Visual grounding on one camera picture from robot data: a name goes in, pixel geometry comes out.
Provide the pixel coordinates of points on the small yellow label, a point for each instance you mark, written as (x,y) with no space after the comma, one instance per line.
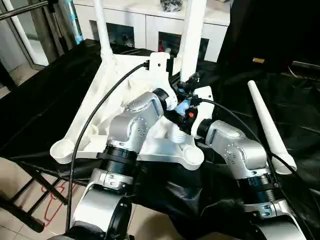
(258,60)

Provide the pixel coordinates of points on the black metal bar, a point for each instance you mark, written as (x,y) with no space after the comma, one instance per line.
(306,65)

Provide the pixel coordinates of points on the black backdrop cloth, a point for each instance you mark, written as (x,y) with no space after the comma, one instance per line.
(275,25)

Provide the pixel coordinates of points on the black tripod pole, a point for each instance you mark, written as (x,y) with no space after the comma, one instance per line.
(22,11)

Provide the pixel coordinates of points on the white glass-door cabinet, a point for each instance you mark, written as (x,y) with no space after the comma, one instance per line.
(140,20)

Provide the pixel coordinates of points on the blue and white roll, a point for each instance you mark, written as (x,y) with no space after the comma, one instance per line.
(76,25)

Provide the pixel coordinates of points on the white pole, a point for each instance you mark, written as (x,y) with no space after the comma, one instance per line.
(22,32)

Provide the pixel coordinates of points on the black metal rack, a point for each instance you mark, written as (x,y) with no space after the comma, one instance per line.
(37,180)

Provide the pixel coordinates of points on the black mat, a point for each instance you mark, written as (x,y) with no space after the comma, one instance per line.
(175,195)

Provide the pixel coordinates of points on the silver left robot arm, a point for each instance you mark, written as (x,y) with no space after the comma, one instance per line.
(140,110)

